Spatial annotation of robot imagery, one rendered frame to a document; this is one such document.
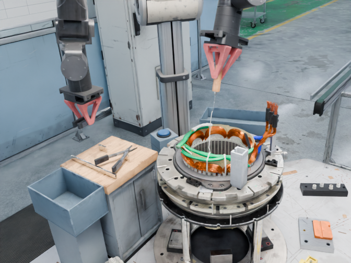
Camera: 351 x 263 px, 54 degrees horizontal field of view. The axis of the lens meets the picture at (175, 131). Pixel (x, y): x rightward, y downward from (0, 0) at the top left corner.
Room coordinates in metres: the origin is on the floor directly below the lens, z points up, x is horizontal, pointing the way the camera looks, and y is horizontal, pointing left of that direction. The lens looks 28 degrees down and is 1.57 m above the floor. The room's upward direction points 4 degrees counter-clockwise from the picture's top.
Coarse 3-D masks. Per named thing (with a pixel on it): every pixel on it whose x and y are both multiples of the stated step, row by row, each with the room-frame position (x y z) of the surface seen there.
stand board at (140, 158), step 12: (108, 144) 0.91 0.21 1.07; (120, 144) 0.90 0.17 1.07; (132, 144) 0.90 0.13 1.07; (84, 156) 0.85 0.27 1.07; (96, 156) 0.84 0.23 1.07; (120, 156) 0.83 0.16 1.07; (132, 156) 0.83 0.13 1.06; (144, 156) 0.83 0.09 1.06; (156, 156) 0.84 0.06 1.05; (72, 168) 0.79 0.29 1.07; (84, 168) 0.79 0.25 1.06; (108, 168) 0.78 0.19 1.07; (120, 168) 0.77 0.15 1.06; (132, 168) 0.77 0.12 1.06; (144, 168) 0.80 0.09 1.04; (96, 180) 0.73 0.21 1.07; (108, 180) 0.72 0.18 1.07; (120, 180) 0.73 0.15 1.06; (108, 192) 0.69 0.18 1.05
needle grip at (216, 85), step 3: (216, 66) 0.75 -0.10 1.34; (222, 69) 0.75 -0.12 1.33; (222, 72) 0.75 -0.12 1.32; (219, 75) 0.74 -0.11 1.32; (219, 78) 0.74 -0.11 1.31; (213, 81) 0.75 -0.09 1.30; (216, 81) 0.74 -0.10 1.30; (219, 81) 0.74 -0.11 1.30; (213, 84) 0.74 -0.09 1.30; (216, 84) 0.73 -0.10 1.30; (219, 84) 0.74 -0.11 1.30; (213, 87) 0.74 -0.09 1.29; (216, 87) 0.73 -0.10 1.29; (219, 87) 0.74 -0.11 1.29; (213, 90) 0.73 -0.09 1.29; (216, 90) 0.73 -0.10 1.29; (219, 90) 0.74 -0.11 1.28
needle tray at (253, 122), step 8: (208, 112) 1.13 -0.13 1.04; (216, 112) 1.12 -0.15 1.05; (224, 112) 1.11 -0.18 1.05; (232, 112) 1.10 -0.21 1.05; (240, 112) 1.09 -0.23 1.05; (248, 112) 1.08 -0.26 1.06; (256, 112) 1.07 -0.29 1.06; (264, 112) 1.06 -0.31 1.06; (200, 120) 1.04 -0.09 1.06; (208, 120) 1.03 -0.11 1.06; (216, 120) 1.10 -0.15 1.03; (224, 120) 1.10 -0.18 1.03; (232, 120) 1.09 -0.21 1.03; (240, 120) 1.09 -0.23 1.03; (248, 120) 1.08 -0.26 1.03; (256, 120) 1.07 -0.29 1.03; (264, 120) 1.06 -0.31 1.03; (240, 128) 0.99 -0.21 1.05; (248, 128) 0.98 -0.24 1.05; (256, 128) 0.97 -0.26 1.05; (264, 128) 0.96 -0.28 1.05
